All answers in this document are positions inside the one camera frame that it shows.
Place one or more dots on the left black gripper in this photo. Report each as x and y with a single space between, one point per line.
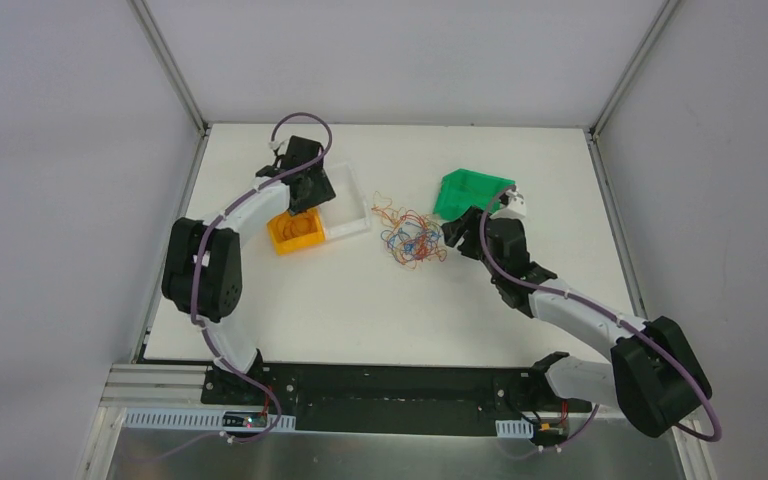
314 192

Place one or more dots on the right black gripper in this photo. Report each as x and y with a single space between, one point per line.
470 229

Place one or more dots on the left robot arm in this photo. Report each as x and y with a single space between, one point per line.
202 273

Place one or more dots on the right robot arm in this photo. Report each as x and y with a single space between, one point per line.
649 370

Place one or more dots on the white plastic bin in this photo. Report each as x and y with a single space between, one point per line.
348 214

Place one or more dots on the orange plastic bin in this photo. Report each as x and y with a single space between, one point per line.
290 233

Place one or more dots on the green plastic bin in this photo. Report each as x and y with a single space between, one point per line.
462 189

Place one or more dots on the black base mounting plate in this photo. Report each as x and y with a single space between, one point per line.
445 401

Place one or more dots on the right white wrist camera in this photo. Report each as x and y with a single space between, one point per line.
512 206

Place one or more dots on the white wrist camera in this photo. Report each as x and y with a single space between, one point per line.
276 146
512 206

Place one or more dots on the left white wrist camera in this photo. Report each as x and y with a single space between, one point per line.
276 146

